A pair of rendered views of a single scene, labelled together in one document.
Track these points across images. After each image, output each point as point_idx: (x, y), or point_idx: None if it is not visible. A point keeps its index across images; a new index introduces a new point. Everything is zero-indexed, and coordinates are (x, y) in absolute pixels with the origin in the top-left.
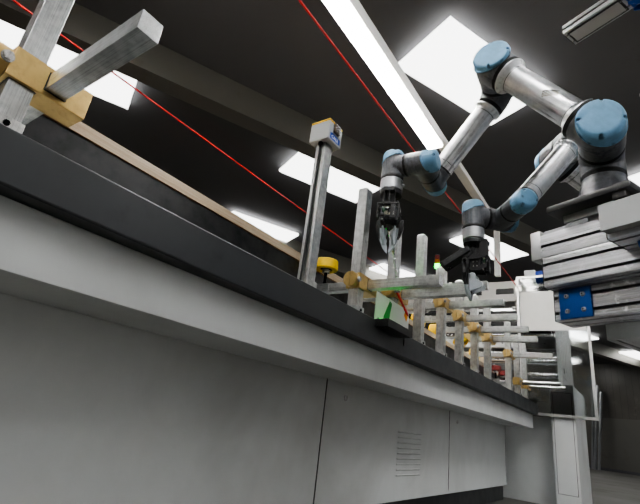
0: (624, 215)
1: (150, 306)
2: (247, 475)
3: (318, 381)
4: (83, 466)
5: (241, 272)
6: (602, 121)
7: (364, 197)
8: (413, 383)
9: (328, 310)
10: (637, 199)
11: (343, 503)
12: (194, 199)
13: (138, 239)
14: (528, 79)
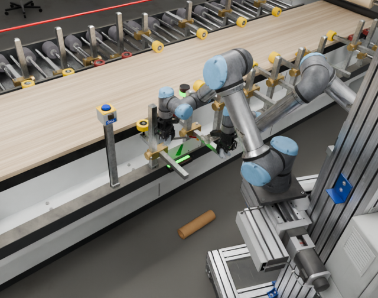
0: (240, 227)
1: (44, 242)
2: (119, 207)
3: None
4: (53, 240)
5: (73, 218)
6: (251, 178)
7: (150, 113)
8: (210, 153)
9: (128, 189)
10: (244, 229)
11: (178, 185)
12: (48, 161)
13: (28, 245)
14: (231, 112)
